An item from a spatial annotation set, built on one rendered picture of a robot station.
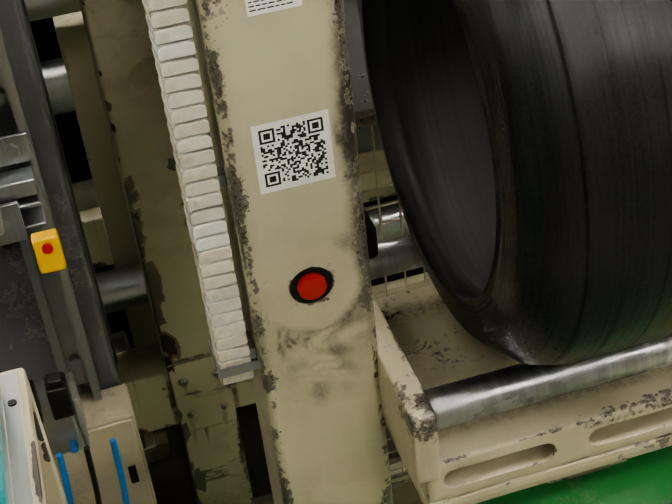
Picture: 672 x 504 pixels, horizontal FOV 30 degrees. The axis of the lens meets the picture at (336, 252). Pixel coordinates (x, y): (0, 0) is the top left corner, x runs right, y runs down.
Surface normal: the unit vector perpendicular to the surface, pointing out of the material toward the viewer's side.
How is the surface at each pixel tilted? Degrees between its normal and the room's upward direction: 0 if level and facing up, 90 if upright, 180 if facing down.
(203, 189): 90
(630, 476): 0
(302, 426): 90
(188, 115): 90
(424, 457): 90
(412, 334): 0
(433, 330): 0
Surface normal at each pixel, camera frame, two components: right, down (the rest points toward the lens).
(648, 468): -0.10, -0.80
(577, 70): -0.07, 0.11
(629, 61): 0.19, 0.05
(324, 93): 0.28, 0.55
